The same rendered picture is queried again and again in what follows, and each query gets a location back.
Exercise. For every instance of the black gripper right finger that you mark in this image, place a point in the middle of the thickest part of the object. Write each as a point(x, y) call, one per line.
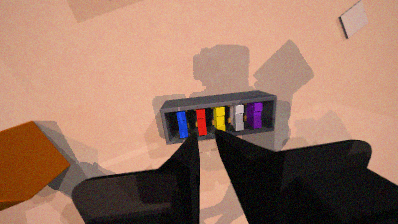
point(262, 179)

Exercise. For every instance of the blue fuse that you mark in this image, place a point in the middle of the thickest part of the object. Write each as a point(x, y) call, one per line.
point(182, 123)

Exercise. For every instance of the grey fuse block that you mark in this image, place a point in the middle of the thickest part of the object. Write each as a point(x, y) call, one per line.
point(247, 112)

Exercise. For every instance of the yellow fuse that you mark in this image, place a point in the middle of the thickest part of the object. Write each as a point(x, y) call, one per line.
point(219, 121)

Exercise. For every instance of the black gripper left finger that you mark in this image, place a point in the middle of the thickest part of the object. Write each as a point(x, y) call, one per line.
point(174, 188)

